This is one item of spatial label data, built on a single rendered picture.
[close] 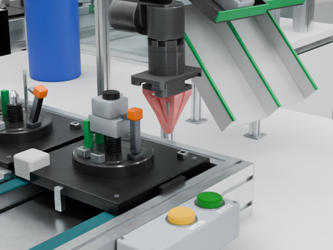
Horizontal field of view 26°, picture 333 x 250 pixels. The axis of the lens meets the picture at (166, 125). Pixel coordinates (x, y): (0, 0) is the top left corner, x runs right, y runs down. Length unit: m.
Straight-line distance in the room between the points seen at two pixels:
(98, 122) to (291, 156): 0.53
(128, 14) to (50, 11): 1.00
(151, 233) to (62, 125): 0.47
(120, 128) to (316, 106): 1.85
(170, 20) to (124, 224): 0.31
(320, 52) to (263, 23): 1.34
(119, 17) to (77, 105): 0.82
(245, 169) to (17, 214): 0.39
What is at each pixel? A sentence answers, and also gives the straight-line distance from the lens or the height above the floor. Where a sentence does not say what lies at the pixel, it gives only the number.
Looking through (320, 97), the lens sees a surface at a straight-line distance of 2.99.
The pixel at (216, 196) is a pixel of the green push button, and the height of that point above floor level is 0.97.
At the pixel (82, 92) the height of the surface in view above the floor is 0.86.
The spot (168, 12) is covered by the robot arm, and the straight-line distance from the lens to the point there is 1.07.
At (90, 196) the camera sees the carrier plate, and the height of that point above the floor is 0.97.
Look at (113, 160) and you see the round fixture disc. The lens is 1.20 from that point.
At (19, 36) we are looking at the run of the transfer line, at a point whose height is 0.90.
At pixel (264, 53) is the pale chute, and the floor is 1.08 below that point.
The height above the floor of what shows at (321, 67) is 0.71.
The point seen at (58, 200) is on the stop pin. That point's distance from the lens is 1.17.
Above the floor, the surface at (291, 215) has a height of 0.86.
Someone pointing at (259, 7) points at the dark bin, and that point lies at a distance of 1.36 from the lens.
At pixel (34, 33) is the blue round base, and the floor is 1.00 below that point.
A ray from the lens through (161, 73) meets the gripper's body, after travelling 1.09.
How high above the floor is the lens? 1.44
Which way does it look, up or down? 19 degrees down
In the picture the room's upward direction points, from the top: straight up
